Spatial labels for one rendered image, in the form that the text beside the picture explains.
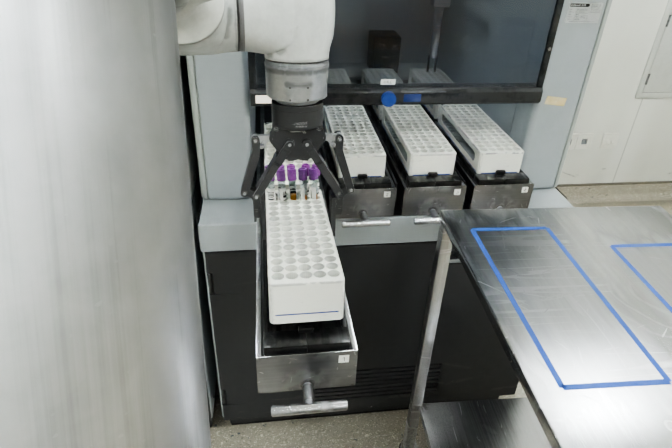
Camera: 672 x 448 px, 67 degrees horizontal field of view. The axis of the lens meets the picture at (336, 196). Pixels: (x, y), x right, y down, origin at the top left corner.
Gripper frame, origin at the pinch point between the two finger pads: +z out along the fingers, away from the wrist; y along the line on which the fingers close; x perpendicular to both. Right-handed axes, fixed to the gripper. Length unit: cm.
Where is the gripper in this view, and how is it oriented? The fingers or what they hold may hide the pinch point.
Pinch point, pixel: (298, 222)
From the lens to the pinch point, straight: 82.6
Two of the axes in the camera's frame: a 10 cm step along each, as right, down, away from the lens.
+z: -0.2, 9.1, 4.2
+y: 9.9, -0.3, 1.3
